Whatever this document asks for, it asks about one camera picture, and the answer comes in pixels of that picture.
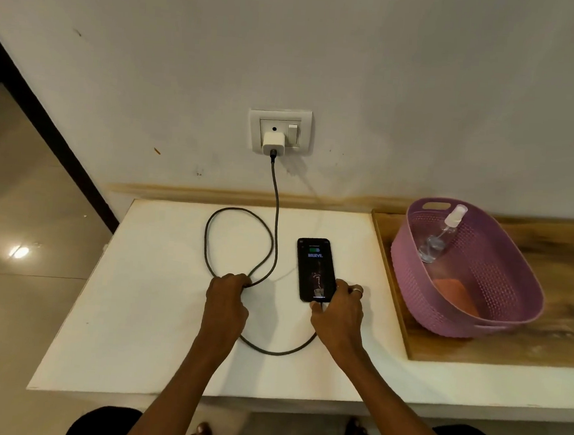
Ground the person's left leg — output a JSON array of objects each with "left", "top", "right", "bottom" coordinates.
[{"left": 62, "top": 403, "right": 145, "bottom": 435}]

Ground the person's left forearm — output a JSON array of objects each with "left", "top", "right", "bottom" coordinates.
[{"left": 120, "top": 326, "right": 239, "bottom": 435}]

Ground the white charger adapter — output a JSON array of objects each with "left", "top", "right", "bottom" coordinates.
[{"left": 261, "top": 130, "right": 287, "bottom": 159}]

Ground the white wall socket plate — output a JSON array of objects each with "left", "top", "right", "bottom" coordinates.
[{"left": 246, "top": 106, "right": 314, "bottom": 159}]

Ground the dark charging cable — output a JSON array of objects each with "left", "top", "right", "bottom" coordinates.
[{"left": 195, "top": 145, "right": 333, "bottom": 361}]

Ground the person's left hand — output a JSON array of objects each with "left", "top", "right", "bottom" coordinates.
[{"left": 199, "top": 270, "right": 254, "bottom": 344}]

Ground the black smartphone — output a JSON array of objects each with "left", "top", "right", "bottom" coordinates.
[{"left": 292, "top": 236, "right": 341, "bottom": 306}]

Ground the clear spray bottle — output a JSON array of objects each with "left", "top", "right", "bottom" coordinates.
[{"left": 416, "top": 201, "right": 469, "bottom": 267}]

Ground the orange sponge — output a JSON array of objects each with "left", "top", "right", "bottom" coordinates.
[{"left": 430, "top": 277, "right": 484, "bottom": 319}]

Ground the person's right forearm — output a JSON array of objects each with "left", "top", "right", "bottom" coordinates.
[{"left": 321, "top": 346, "right": 481, "bottom": 435}]

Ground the wooden board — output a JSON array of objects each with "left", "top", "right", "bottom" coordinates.
[{"left": 360, "top": 204, "right": 574, "bottom": 374}]

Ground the person's right hand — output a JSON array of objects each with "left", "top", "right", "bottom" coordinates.
[{"left": 305, "top": 277, "right": 370, "bottom": 368}]

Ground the purple plastic basket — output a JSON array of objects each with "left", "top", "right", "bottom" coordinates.
[{"left": 384, "top": 194, "right": 553, "bottom": 345}]

